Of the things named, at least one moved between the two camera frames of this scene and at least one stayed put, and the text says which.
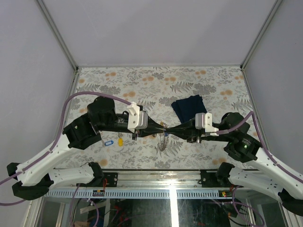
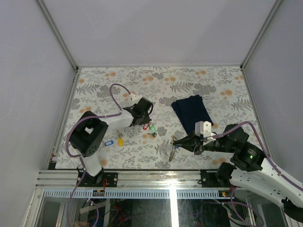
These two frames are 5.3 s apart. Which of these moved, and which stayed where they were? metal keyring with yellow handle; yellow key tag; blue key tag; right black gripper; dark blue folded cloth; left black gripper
Moved: left black gripper; right black gripper; metal keyring with yellow handle
Stayed: dark blue folded cloth; yellow key tag; blue key tag
